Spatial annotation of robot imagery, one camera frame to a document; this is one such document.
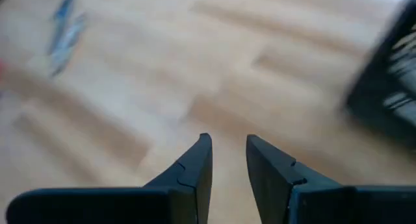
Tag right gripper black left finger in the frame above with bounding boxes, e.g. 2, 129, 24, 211
5, 132, 214, 224

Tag black plastic basket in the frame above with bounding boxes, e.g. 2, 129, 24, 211
339, 0, 416, 150

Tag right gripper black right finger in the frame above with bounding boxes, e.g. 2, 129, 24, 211
245, 134, 416, 224

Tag grey crayon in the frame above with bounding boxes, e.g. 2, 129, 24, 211
49, 12, 89, 79

